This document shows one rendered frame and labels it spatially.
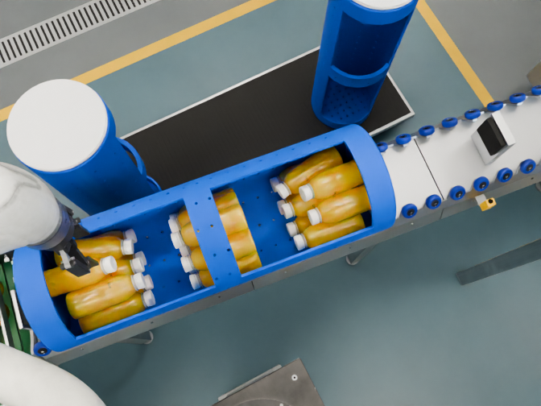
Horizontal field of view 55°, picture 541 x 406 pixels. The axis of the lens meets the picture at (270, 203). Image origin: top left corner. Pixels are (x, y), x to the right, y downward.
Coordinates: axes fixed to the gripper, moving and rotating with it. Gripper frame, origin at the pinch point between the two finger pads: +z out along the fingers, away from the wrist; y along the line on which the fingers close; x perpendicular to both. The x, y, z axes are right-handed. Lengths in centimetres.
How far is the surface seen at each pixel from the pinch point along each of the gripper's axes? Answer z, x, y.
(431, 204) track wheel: 33, -86, -12
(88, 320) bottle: 23.7, 9.0, -10.8
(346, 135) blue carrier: 10, -64, 8
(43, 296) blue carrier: 9.1, 13.1, -4.9
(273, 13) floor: 131, -94, 125
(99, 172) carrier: 39, -1, 31
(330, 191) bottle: 15, -56, -3
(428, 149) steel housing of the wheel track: 37, -94, 4
